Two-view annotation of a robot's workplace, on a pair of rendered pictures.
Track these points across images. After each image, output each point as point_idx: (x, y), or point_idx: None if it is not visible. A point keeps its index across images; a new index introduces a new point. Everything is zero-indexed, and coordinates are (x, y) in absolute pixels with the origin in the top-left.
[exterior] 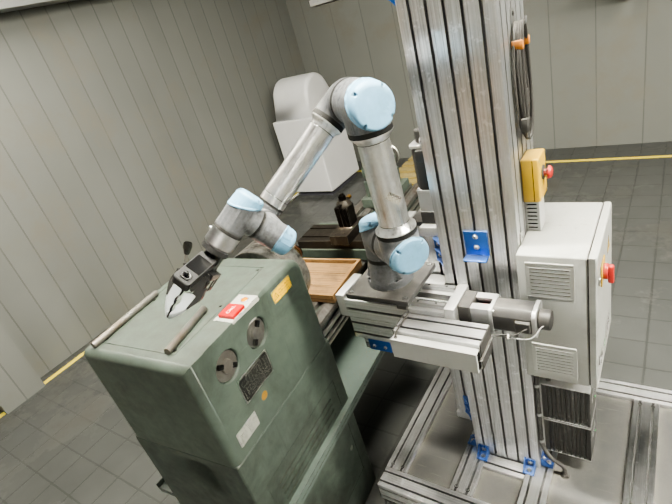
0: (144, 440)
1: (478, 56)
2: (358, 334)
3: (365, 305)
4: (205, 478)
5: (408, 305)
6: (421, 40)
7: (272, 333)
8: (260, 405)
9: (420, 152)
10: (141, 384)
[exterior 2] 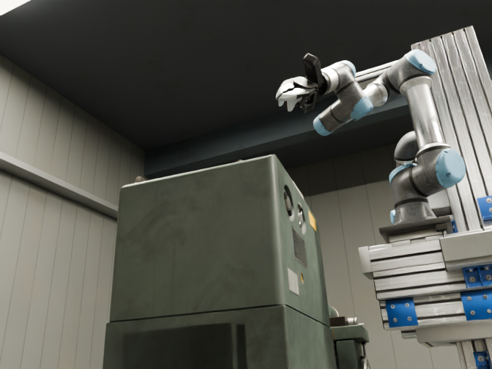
0: (121, 323)
1: (474, 78)
2: (381, 294)
3: (394, 250)
4: (206, 366)
5: (450, 219)
6: (433, 76)
7: (307, 239)
8: (299, 280)
9: None
10: (191, 198)
